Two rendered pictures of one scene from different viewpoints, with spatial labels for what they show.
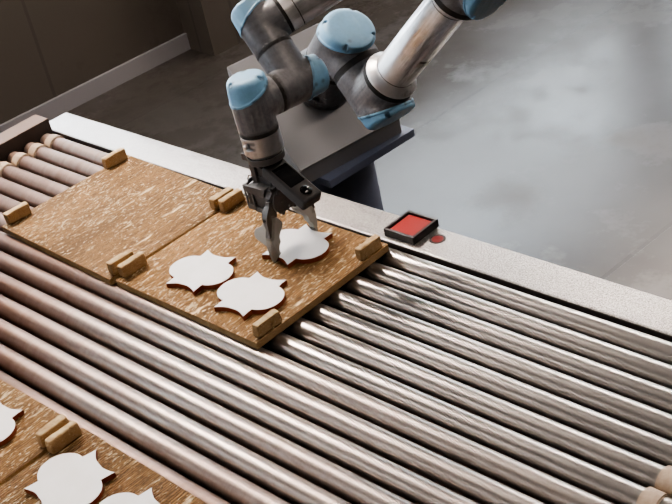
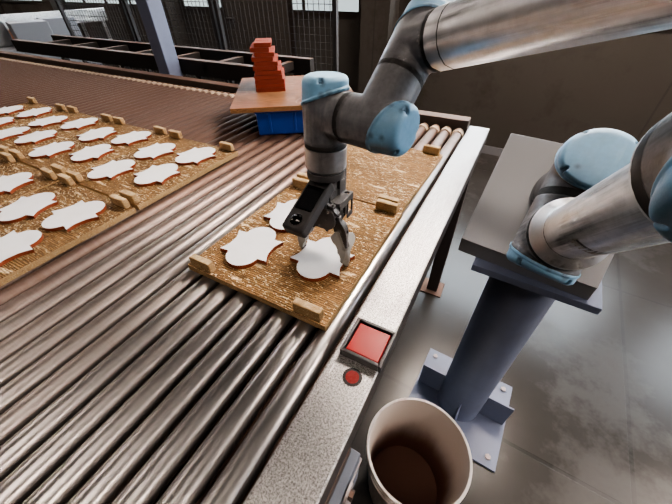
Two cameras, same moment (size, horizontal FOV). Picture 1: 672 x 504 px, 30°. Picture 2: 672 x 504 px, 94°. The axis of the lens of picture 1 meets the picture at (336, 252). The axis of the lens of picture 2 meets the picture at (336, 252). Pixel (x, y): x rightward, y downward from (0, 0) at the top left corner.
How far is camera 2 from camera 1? 2.10 m
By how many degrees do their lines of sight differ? 55
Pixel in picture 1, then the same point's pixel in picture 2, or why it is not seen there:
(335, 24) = (589, 141)
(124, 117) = not seen: hidden behind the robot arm
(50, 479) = (81, 206)
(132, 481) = (56, 240)
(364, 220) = (385, 299)
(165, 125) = not seen: hidden behind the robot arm
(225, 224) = (359, 212)
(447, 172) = not seen: outside the picture
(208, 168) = (445, 191)
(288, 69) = (363, 98)
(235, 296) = (249, 237)
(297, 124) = (503, 211)
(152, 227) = (354, 182)
